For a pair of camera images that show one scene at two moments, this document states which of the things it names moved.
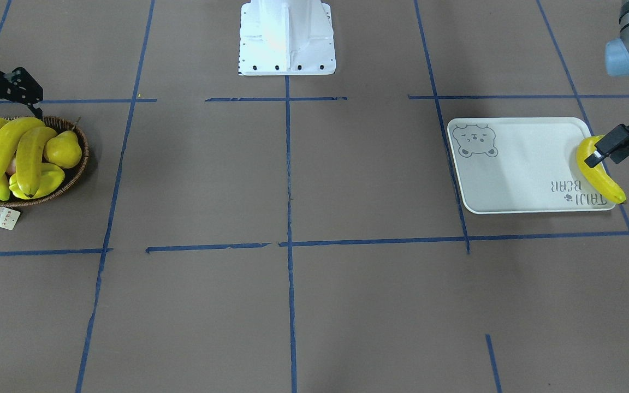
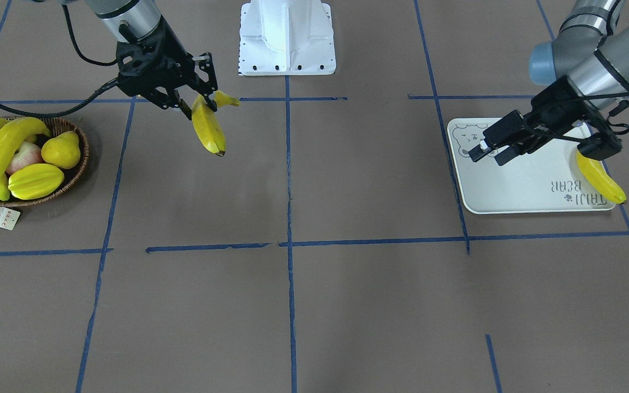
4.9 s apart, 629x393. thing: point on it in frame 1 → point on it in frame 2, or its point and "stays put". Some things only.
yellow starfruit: [51, 176] stays put
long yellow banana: [0, 152] stays put
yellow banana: [29, 153] → [206, 123]
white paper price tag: [1, 216] stays put
